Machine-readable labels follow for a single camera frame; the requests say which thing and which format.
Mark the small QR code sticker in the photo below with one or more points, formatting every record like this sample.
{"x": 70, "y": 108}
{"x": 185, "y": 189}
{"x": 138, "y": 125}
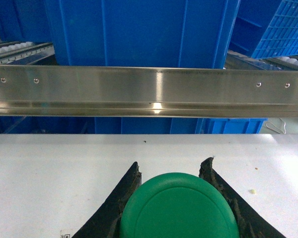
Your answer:
{"x": 67, "y": 233}

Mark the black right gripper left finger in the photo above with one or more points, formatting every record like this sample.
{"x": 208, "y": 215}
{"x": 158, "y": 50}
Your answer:
{"x": 105, "y": 222}

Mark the stainless steel shelf rail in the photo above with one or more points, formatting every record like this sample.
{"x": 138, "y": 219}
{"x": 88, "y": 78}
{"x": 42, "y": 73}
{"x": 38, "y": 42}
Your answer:
{"x": 147, "y": 92}

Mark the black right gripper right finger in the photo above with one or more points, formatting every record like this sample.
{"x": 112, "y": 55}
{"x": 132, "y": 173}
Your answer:
{"x": 250, "y": 223}

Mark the large blue bin right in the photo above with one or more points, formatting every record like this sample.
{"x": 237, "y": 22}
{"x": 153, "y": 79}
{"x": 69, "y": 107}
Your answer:
{"x": 143, "y": 33}

